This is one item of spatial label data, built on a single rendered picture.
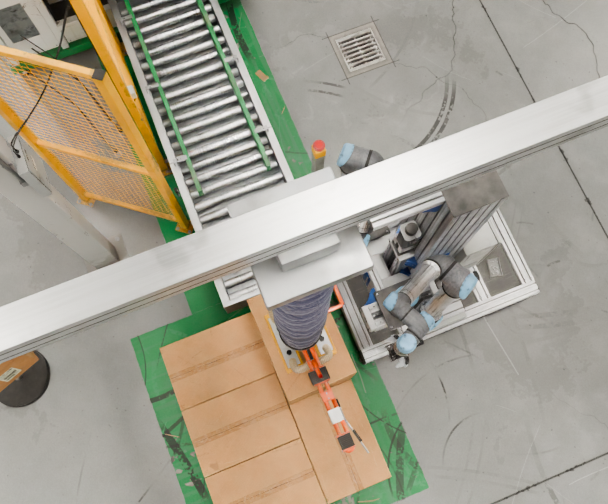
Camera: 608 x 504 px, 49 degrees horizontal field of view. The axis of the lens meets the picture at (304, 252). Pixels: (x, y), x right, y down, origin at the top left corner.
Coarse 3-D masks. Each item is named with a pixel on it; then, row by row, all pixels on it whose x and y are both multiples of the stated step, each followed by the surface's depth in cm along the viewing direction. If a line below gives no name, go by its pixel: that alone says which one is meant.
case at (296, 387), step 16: (256, 304) 364; (256, 320) 362; (336, 336) 360; (272, 352) 357; (336, 368) 355; (352, 368) 355; (288, 384) 353; (304, 384) 353; (336, 384) 389; (288, 400) 351
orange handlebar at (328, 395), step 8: (336, 288) 352; (336, 296) 352; (328, 312) 349; (304, 352) 344; (312, 352) 344; (312, 368) 341; (320, 384) 340; (328, 384) 340; (320, 392) 339; (328, 392) 338; (328, 400) 337; (328, 408) 336; (336, 424) 334; (344, 424) 334; (336, 432) 334; (352, 448) 331
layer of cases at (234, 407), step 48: (192, 336) 400; (240, 336) 400; (192, 384) 392; (240, 384) 392; (192, 432) 385; (240, 432) 385; (288, 432) 385; (240, 480) 378; (288, 480) 378; (336, 480) 378
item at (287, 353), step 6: (270, 324) 359; (270, 330) 358; (276, 330) 358; (276, 342) 357; (288, 348) 355; (282, 354) 355; (288, 354) 352; (294, 354) 355; (282, 360) 354; (288, 360) 354; (300, 360) 354; (288, 366) 353; (288, 372) 353
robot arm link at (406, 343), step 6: (402, 336) 267; (408, 336) 267; (414, 336) 269; (396, 342) 272; (402, 342) 266; (408, 342) 266; (414, 342) 266; (396, 348) 273; (402, 348) 266; (408, 348) 265; (414, 348) 266; (402, 354) 274
